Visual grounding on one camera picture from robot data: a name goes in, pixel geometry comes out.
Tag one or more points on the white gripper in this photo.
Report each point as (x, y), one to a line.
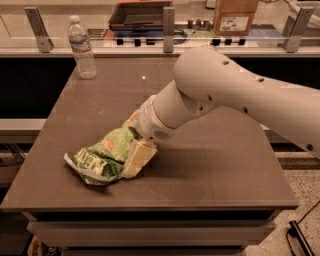
(150, 122)

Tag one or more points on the green jalapeno chip bag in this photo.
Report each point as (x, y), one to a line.
(102, 163)

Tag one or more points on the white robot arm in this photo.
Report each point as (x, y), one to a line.
(204, 79)

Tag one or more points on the clear plastic water bottle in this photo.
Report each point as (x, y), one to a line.
(81, 48)

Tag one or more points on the dark tray stack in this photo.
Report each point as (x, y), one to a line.
(139, 15)

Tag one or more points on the cardboard box with label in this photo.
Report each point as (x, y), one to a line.
(234, 17)

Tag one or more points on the middle metal rail bracket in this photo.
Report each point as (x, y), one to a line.
(168, 29)

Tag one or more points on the left metal rail bracket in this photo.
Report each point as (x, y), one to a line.
(44, 43)

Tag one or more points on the black floor cable device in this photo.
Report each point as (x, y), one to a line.
(295, 232)

